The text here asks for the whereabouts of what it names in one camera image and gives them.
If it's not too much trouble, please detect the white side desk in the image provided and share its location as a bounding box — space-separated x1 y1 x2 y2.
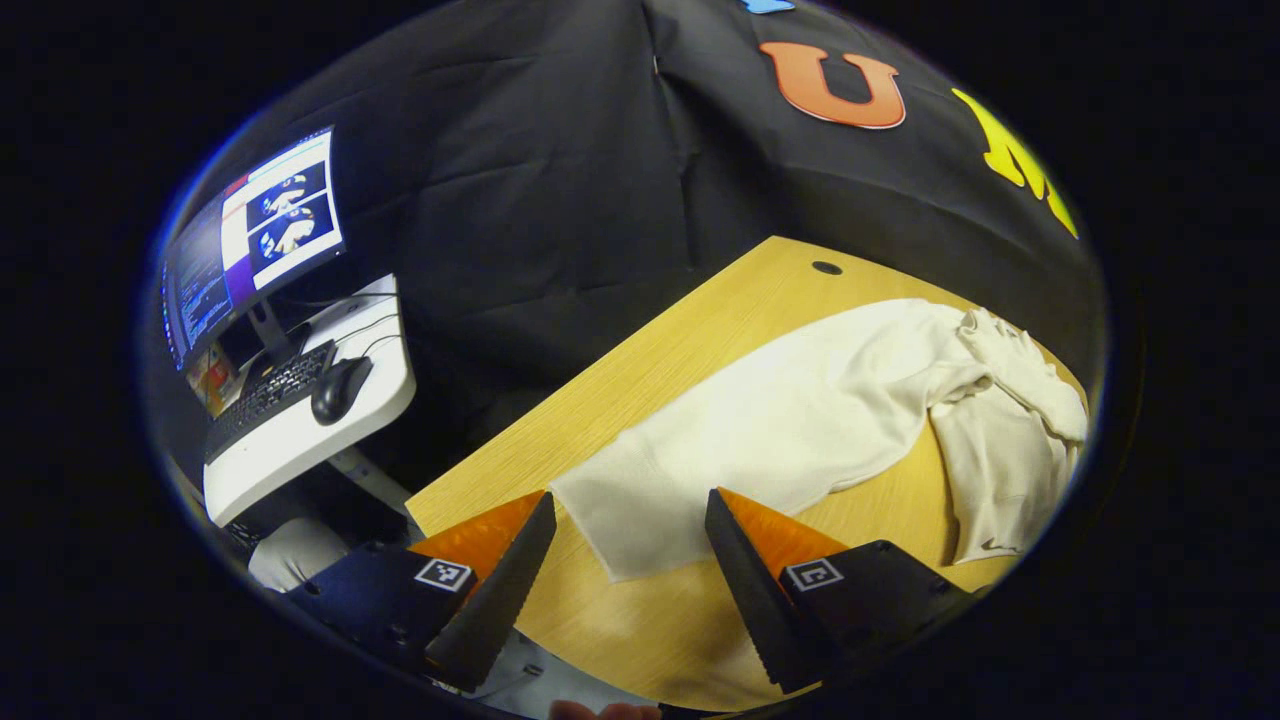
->
203 275 418 528

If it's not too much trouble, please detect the black backdrop cloth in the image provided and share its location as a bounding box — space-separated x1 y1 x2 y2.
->
150 0 1106 491

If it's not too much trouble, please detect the black computer mouse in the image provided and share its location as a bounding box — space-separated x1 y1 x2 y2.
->
311 357 374 426

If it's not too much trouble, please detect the black keyboard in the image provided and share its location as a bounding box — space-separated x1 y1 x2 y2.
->
205 340 338 463

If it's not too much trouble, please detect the computer monitor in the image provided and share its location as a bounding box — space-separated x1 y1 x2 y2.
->
160 125 346 376

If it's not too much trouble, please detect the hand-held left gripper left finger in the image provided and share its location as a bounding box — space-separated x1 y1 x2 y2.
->
285 490 558 693

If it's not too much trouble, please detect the colourful small box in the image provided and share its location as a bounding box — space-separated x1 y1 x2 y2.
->
185 345 241 416

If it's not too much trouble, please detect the cream sweatshirt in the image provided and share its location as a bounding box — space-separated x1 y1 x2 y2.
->
549 298 1089 583

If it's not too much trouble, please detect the grey padded object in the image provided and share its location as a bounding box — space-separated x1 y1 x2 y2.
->
248 517 349 593

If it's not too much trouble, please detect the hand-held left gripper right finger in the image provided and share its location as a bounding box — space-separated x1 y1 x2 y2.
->
704 487 981 696

